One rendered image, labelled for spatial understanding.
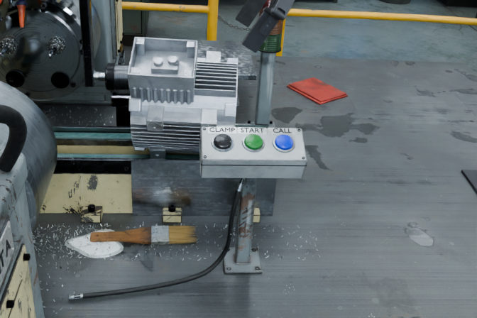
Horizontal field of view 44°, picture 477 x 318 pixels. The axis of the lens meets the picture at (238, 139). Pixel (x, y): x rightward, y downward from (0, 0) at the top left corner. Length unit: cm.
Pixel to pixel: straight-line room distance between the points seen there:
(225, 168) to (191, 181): 24
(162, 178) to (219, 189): 12
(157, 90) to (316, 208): 44
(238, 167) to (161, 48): 32
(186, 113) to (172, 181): 15
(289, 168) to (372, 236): 34
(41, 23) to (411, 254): 91
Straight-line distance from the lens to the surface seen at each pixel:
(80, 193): 121
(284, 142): 95
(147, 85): 109
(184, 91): 109
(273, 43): 143
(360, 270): 114
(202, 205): 121
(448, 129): 173
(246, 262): 110
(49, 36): 138
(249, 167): 94
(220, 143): 93
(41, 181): 89
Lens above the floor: 153
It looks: 29 degrees down
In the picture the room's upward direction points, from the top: 4 degrees clockwise
